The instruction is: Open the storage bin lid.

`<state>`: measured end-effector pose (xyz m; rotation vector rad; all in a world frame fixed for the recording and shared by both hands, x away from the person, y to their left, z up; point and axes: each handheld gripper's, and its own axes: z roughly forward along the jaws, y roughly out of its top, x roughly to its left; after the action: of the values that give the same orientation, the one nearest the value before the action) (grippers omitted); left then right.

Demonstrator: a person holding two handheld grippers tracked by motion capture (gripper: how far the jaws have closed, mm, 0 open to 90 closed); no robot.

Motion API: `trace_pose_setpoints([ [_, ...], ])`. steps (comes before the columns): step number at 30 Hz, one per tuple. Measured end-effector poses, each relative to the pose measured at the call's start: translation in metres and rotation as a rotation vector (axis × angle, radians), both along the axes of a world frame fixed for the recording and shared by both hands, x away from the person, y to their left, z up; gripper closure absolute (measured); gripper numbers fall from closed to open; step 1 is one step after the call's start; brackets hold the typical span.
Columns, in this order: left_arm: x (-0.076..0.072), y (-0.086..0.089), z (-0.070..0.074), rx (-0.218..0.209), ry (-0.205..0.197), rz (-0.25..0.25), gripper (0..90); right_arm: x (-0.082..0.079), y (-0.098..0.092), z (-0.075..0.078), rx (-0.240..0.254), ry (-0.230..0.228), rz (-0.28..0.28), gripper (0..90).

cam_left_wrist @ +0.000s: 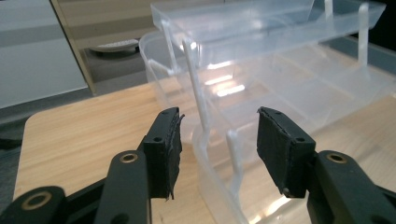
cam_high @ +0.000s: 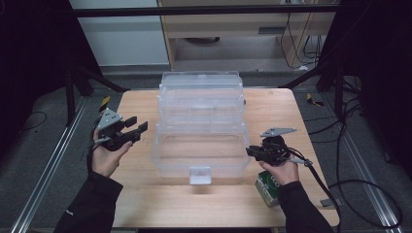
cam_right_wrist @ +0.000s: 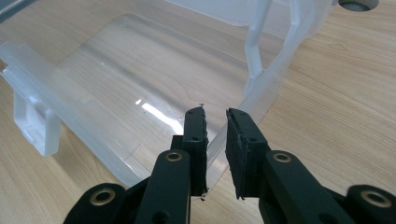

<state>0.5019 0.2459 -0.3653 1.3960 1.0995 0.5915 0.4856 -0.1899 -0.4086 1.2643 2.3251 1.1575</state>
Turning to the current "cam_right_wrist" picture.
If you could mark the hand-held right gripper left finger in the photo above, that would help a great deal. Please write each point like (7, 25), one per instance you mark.
(196, 146)

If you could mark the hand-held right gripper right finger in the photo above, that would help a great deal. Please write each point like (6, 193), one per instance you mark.
(246, 155)

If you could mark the clear plastic storage box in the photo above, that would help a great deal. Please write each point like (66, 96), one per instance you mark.
(124, 77)

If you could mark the black round table grommet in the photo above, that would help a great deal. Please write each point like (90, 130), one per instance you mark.
(358, 4)

